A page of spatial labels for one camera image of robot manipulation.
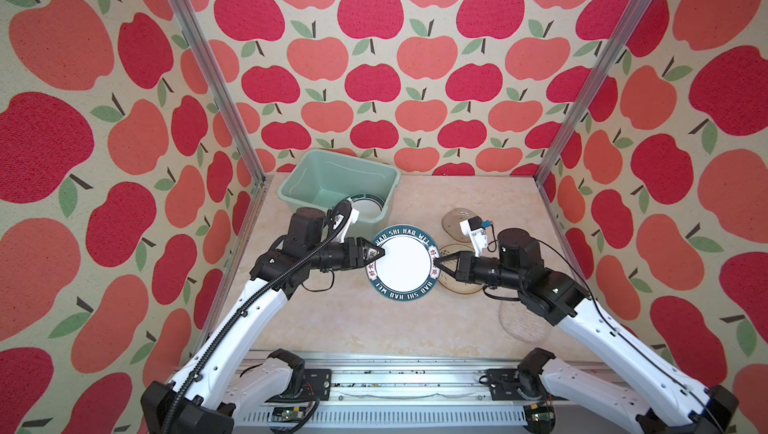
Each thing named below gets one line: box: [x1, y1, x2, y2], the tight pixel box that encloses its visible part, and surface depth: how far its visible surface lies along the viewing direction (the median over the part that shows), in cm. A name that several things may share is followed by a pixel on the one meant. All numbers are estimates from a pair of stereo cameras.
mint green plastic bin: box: [277, 150, 401, 237], surface depth 107 cm
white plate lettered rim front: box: [365, 224, 441, 302], surface depth 70 cm
